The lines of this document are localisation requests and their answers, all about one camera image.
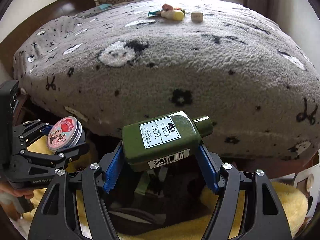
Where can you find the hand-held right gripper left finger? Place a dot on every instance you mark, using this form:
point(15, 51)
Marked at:
point(113, 170)

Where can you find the small light blue cloth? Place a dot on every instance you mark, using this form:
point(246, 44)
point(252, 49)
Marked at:
point(103, 6)

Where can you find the blue wipes packet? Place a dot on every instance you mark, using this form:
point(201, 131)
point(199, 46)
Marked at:
point(153, 13)

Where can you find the round metal tin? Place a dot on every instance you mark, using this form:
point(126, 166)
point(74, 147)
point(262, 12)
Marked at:
point(63, 133)

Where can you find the cream plastic bottle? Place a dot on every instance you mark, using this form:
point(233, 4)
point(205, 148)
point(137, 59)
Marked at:
point(175, 15)

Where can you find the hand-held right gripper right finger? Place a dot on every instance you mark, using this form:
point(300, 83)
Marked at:
point(207, 170)

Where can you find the grey cat print blanket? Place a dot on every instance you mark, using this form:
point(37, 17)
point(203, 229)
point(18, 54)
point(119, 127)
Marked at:
point(200, 67)

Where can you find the dark wooden headboard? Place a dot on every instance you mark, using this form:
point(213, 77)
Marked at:
point(50, 10)

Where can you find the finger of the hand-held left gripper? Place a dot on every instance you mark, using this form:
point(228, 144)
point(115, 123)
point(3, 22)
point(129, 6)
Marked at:
point(75, 151)
point(32, 128)

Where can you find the dark green bottle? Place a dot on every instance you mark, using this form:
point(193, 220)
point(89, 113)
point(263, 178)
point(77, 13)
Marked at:
point(160, 142)

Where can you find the beige tape roll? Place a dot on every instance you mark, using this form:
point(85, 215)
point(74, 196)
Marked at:
point(196, 16)

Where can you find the person's left hand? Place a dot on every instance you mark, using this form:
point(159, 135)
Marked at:
point(17, 192)

